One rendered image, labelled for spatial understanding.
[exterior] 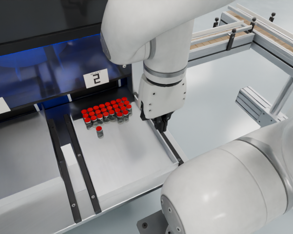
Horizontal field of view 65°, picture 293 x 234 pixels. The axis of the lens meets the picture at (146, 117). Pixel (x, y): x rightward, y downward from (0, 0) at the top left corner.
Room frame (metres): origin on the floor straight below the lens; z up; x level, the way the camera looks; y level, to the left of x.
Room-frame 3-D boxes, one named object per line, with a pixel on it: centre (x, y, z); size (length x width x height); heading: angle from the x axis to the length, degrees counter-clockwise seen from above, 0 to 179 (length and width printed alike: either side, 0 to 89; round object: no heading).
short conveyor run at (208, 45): (1.04, -0.23, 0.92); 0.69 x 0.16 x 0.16; 116
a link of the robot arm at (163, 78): (0.37, -0.04, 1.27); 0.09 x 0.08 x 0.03; 116
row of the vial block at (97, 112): (0.60, 0.15, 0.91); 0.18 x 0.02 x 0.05; 115
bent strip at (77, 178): (0.36, 0.22, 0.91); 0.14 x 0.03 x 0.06; 26
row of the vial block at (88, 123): (0.58, 0.14, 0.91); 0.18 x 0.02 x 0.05; 115
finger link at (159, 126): (0.37, -0.02, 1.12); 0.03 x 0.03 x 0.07; 26
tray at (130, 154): (0.48, 0.09, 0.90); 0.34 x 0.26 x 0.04; 25
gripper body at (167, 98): (0.37, -0.04, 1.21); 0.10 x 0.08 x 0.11; 116
